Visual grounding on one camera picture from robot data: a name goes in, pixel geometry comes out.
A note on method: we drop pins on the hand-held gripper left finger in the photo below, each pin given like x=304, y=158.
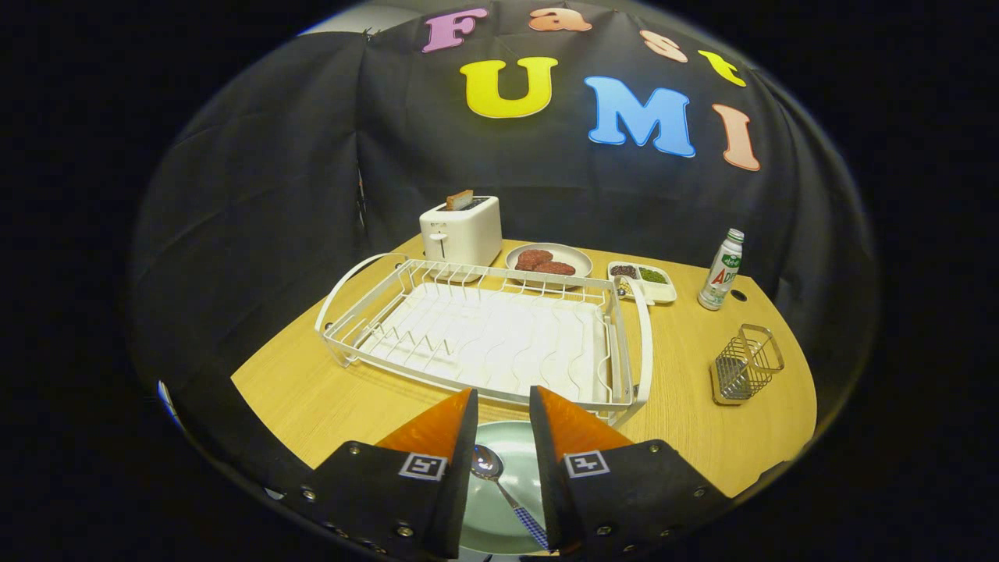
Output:
x=390, y=492

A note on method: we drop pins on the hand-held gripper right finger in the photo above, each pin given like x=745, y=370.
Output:
x=624, y=492

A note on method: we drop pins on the light green plate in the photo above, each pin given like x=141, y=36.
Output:
x=521, y=468

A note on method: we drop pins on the grey plate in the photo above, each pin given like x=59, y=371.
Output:
x=574, y=254

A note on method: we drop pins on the white divided bean tray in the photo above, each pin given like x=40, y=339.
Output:
x=659, y=290

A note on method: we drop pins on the red meat patty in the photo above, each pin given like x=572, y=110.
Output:
x=556, y=268
x=533, y=257

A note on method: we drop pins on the white drink bottle green label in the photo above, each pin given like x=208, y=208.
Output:
x=719, y=273

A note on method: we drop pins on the white toaster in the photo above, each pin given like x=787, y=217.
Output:
x=468, y=234

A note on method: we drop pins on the toasted bread slice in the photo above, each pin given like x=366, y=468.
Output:
x=460, y=200

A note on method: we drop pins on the black backdrop cloth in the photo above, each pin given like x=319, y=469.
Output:
x=273, y=195

